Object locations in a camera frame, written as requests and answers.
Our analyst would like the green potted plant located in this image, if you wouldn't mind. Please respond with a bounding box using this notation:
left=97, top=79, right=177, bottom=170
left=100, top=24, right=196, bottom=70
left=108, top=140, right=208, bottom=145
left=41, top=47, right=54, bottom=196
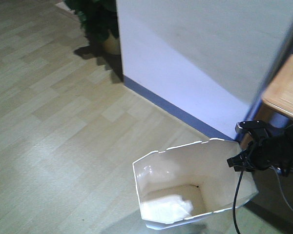
left=64, top=0, right=121, bottom=55

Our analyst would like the white trash bin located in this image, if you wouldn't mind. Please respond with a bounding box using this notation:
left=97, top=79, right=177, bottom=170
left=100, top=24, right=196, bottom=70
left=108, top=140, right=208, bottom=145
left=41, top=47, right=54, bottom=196
left=132, top=138, right=258, bottom=230

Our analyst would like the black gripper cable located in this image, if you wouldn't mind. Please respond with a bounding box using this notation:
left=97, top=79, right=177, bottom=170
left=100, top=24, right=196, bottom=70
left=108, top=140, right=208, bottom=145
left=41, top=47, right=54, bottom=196
left=231, top=168, right=246, bottom=234

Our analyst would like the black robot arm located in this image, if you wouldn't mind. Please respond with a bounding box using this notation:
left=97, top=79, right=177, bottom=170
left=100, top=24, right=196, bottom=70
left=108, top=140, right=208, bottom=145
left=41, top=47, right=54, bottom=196
left=227, top=120, right=293, bottom=176

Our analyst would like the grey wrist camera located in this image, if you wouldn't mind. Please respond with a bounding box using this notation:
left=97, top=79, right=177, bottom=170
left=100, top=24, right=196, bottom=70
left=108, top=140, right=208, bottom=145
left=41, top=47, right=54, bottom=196
left=235, top=120, right=269, bottom=141

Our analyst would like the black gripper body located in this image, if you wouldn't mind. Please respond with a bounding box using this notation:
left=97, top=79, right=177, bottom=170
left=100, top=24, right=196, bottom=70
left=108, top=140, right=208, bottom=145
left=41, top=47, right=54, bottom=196
left=227, top=139, right=293, bottom=172

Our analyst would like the wooden desk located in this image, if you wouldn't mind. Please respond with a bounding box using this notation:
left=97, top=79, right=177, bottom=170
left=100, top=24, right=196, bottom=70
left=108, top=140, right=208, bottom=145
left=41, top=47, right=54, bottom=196
left=240, top=41, right=293, bottom=147

